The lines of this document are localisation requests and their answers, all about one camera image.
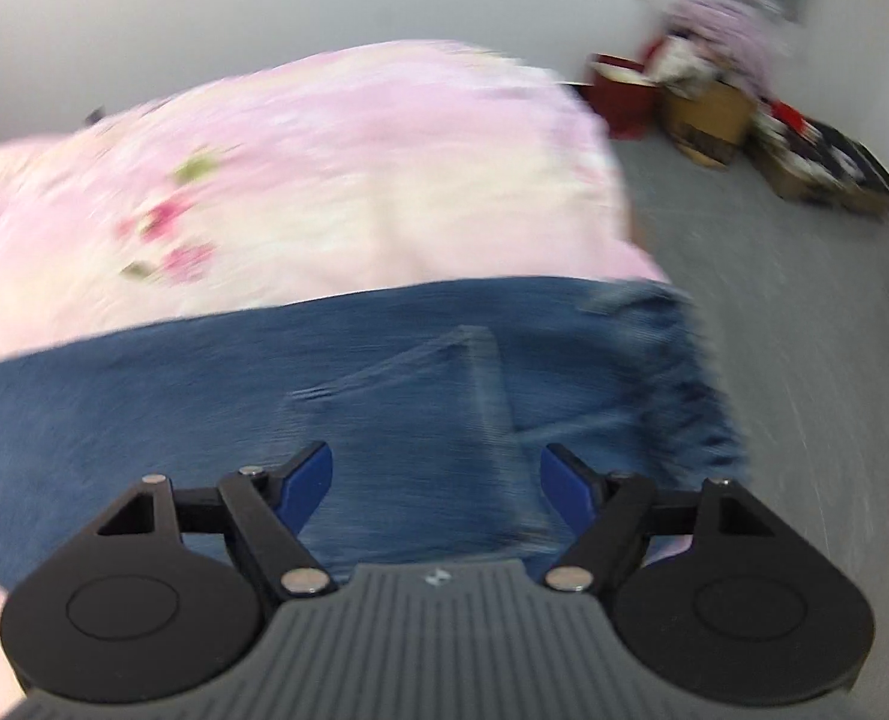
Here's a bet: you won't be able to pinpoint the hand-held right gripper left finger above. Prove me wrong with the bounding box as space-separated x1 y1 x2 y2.
95 441 338 602

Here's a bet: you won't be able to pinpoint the brown cardboard box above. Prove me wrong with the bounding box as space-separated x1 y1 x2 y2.
660 79 762 170

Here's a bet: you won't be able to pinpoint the red bucket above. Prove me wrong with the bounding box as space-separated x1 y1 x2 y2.
588 54 665 140

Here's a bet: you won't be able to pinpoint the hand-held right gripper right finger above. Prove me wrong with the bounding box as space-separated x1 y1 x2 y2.
538 444 779 595

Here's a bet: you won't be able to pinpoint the cardboard box with clothes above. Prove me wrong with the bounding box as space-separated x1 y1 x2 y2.
748 101 889 215

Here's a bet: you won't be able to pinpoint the pink floral blanket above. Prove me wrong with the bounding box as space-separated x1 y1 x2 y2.
0 40 674 720

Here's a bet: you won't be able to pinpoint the blue denim pants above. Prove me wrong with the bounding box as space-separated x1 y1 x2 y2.
0 277 753 595

